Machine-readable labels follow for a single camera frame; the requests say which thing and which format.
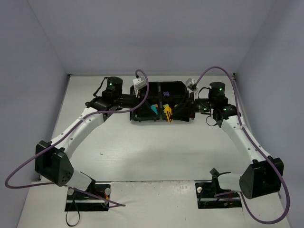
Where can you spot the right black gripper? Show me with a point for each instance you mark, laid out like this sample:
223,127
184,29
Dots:
192,104

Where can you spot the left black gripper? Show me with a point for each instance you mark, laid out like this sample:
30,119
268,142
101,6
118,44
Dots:
132,101

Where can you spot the turquoise lego block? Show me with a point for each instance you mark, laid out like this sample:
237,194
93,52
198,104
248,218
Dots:
154,107

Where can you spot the yellow orange lego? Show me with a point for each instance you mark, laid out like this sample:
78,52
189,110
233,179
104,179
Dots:
168,113

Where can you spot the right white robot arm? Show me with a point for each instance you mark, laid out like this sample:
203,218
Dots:
264,173

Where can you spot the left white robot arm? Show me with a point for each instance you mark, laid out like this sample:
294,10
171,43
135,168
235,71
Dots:
53,158

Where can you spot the black four-compartment bin tray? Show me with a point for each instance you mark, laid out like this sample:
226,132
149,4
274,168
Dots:
178,93

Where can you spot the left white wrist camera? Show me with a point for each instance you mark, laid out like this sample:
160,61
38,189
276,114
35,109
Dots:
140,87

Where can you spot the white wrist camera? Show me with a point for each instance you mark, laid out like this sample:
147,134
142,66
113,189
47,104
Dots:
140,87
191,84

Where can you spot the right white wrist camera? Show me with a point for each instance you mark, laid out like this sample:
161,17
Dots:
191,84

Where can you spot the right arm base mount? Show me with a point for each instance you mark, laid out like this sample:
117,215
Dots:
211,197

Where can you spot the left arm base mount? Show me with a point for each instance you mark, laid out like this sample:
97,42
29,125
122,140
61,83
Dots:
77,201

